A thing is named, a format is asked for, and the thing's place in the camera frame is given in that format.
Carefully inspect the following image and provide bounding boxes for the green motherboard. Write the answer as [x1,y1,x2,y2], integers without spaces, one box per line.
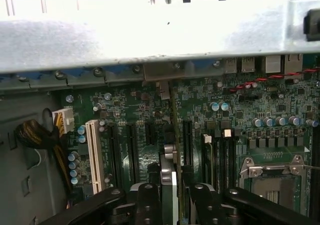
[59,57,320,218]

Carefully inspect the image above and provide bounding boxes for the black open PC case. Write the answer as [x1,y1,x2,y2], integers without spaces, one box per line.
[0,0,320,225]

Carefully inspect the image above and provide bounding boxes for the black long expansion slot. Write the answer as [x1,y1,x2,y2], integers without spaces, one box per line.
[182,119,194,166]
[126,122,139,186]
[108,123,121,189]

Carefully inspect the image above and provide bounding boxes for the black short expansion slot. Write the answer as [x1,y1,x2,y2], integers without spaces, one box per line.
[146,121,158,146]

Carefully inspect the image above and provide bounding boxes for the red black twisted wire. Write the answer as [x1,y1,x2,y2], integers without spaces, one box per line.
[228,68,320,93]

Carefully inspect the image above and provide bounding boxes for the CPU socket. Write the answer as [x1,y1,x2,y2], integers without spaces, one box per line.
[239,154,311,211]

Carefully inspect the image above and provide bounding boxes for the thin socket locking lever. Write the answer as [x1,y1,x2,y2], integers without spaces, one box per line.
[302,164,320,172]

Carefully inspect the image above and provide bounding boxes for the braided power cable bundle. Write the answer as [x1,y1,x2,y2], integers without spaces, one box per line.
[13,118,74,195]

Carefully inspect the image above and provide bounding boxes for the white power connector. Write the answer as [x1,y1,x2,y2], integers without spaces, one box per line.
[51,107,75,136]

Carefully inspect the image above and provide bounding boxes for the white PCI expansion slot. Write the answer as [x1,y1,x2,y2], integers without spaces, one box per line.
[85,119,105,195]

